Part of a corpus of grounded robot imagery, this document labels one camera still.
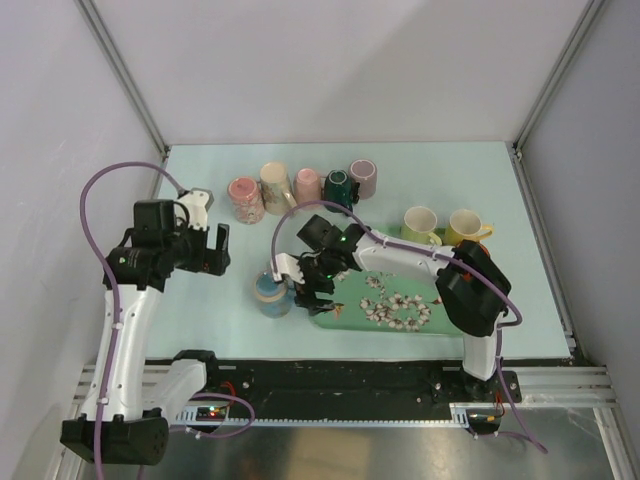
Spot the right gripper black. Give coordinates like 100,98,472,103
291,250,339,316

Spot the cream floral mug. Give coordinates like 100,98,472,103
259,162,297,216

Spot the blue floral mug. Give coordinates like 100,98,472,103
253,271,293,318

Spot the light green mug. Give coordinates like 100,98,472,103
401,206,443,246

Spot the yellow mug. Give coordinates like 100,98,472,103
443,209,494,246

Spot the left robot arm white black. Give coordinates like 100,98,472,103
60,189,230,465

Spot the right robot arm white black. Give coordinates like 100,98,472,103
278,215,516,401

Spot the dark green mug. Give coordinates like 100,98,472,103
322,170,360,211

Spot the light pink mug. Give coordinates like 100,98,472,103
294,168,322,204

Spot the mauve mug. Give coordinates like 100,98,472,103
349,159,378,200

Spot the green floral tray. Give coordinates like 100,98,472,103
311,270,462,337

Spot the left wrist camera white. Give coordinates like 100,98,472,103
174,188,214,231

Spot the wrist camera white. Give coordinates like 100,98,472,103
270,253,304,284
174,188,214,231

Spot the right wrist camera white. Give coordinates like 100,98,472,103
270,253,304,284

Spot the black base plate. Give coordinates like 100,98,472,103
202,360,522,422

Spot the grey cable duct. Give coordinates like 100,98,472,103
172,406,499,430

